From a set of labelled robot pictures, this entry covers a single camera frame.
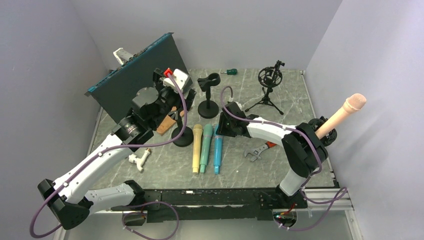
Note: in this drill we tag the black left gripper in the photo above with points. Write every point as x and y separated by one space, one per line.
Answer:
160 87

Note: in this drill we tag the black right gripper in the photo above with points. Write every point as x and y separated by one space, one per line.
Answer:
222 129

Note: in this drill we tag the blue microphone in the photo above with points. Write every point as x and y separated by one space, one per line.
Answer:
217 156

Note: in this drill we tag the teal green microphone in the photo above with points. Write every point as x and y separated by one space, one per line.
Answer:
205 148

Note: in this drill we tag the beige yellow microphone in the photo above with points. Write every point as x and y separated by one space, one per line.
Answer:
197 142

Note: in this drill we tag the black tripod shock mount stand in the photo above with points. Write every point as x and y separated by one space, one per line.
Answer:
269 78

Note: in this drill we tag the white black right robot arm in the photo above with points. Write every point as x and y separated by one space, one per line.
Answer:
305 151

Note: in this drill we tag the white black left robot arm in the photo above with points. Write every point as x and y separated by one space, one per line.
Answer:
71 197

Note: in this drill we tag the black round base clip stand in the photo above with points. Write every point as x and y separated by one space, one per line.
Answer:
208 109

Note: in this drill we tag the black round base clamp stand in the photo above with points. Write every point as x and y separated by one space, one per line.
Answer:
183 137

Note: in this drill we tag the pink microphone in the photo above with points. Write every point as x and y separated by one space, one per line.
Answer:
352 104

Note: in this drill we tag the brown wooden block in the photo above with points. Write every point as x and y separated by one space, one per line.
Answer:
170 120

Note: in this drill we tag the dark blue leaning board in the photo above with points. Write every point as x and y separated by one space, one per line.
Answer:
115 92

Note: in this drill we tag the white plastic pipe valve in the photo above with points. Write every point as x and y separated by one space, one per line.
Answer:
139 161

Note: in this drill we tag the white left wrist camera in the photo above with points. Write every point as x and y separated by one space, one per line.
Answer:
178 78

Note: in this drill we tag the red handled adjustable wrench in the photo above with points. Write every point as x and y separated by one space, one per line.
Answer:
254 153

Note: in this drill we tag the green handled screwdriver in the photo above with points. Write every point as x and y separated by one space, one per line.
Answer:
232 71

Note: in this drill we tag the white bracket behind board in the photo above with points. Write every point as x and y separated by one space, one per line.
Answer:
122 56

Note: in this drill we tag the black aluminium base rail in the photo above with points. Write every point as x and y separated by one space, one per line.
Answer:
230 203

